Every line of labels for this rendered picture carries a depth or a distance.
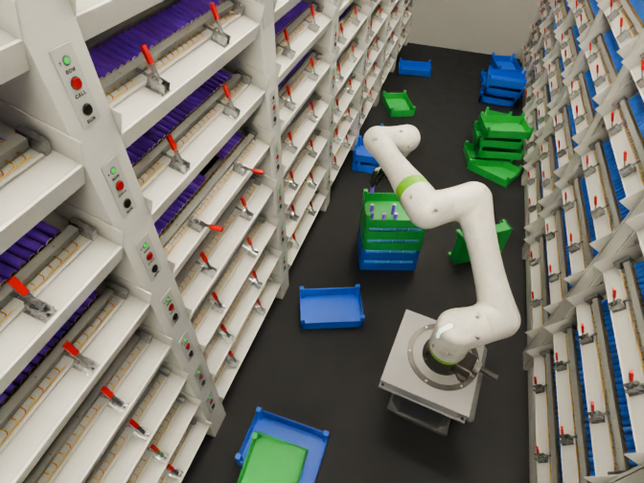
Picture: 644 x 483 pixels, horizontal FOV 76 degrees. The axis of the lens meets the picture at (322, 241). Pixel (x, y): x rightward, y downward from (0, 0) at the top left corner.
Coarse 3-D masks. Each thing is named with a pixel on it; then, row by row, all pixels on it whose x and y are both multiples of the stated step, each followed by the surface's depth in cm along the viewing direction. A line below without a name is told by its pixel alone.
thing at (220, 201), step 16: (240, 128) 141; (256, 128) 139; (240, 144) 137; (256, 144) 140; (224, 160) 130; (256, 160) 135; (208, 176) 124; (240, 176) 129; (224, 192) 123; (208, 208) 117; (224, 208) 122; (176, 240) 108; (192, 240) 109; (176, 256) 105; (176, 272) 105
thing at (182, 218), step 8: (248, 136) 137; (248, 144) 136; (240, 152) 131; (248, 152) 135; (232, 160) 128; (240, 160) 131; (224, 168) 125; (216, 176) 122; (208, 184) 119; (216, 184) 122; (200, 192) 116; (208, 192) 118; (200, 200) 115; (208, 200) 117; (192, 208) 112; (184, 216) 110; (176, 224) 108; (168, 232) 105; (176, 232) 108; (184, 232) 109; (160, 240) 103; (168, 240) 104
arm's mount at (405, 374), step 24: (408, 312) 160; (408, 336) 154; (408, 360) 148; (480, 360) 148; (384, 384) 148; (408, 384) 143; (432, 384) 142; (456, 384) 142; (432, 408) 142; (456, 408) 137
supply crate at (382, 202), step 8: (368, 200) 212; (376, 200) 212; (384, 200) 212; (392, 200) 213; (368, 208) 208; (376, 208) 209; (384, 208) 209; (400, 208) 209; (368, 216) 194; (376, 216) 205; (392, 216) 205; (400, 216) 205; (368, 224) 198; (376, 224) 198; (384, 224) 198; (392, 224) 198; (400, 224) 198; (408, 224) 198
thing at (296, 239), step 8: (320, 192) 244; (328, 192) 242; (312, 200) 238; (320, 200) 241; (312, 208) 230; (304, 216) 230; (312, 216) 232; (304, 224) 226; (296, 232) 220; (304, 232) 223; (288, 240) 213; (296, 240) 218; (288, 248) 213; (296, 248) 214; (288, 256) 210; (288, 264) 202
